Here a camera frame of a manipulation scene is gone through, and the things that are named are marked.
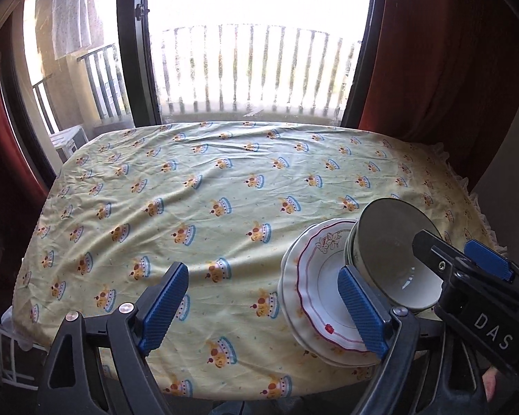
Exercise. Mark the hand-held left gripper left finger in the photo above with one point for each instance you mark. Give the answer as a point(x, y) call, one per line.
point(164, 307)

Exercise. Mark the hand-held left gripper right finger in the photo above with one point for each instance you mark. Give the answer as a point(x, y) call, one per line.
point(363, 311)

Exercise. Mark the white plastic stool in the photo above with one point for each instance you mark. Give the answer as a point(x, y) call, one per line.
point(69, 138)

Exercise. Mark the balcony railing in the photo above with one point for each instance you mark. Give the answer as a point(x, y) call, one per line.
point(96, 78)

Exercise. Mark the person's right hand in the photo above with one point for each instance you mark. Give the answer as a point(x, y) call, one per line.
point(491, 374)

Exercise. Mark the white hanging cloth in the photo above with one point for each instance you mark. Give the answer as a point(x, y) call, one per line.
point(69, 13)

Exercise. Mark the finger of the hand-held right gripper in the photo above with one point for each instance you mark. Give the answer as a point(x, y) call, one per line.
point(488, 261)
point(432, 248)

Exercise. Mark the small red-rimmed scalloped dish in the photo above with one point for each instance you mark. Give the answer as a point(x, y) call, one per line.
point(324, 285)

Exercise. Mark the dark window frame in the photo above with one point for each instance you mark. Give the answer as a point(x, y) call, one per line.
point(134, 52)

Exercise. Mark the blue-rimmed ribbed white plate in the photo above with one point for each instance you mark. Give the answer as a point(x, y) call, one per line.
point(290, 294)

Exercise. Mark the red curtain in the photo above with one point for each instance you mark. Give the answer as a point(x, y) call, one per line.
point(8, 160)
point(450, 73)

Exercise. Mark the yellow printed tablecloth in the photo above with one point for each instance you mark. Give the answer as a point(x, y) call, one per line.
point(220, 190)

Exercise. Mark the large orange-flower scalloped plate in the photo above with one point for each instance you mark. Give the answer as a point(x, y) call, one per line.
point(305, 346)

